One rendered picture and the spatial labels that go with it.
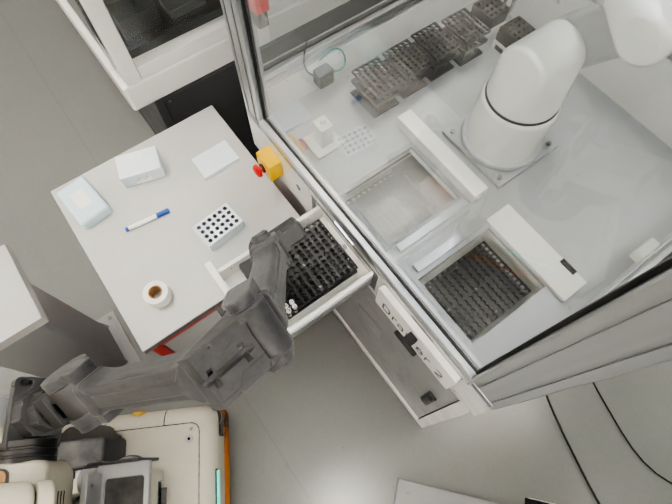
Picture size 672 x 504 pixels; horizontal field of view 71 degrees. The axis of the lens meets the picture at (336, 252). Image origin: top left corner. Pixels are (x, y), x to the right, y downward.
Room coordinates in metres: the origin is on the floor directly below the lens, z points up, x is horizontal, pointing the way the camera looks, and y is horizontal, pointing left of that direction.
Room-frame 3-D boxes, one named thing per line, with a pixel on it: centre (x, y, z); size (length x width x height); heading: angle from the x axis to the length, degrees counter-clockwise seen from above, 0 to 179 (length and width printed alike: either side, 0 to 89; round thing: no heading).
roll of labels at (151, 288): (0.40, 0.50, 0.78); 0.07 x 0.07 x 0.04
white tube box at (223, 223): (0.62, 0.35, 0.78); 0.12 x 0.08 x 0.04; 134
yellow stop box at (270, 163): (0.78, 0.20, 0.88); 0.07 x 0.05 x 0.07; 38
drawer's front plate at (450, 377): (0.28, -0.20, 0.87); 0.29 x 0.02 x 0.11; 38
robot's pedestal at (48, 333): (0.36, 1.01, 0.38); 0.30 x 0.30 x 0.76; 38
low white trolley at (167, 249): (0.67, 0.48, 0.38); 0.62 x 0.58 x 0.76; 38
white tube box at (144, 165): (0.82, 0.62, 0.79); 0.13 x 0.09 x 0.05; 112
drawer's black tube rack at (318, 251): (0.46, 0.08, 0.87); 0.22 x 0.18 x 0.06; 128
